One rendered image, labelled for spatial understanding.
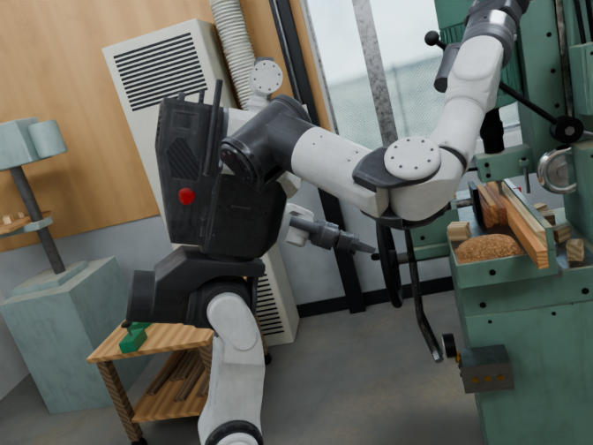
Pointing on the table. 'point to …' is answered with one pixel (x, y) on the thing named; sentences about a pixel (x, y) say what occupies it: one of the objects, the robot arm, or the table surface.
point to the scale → (525, 200)
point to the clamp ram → (471, 201)
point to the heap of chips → (487, 248)
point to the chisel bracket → (503, 163)
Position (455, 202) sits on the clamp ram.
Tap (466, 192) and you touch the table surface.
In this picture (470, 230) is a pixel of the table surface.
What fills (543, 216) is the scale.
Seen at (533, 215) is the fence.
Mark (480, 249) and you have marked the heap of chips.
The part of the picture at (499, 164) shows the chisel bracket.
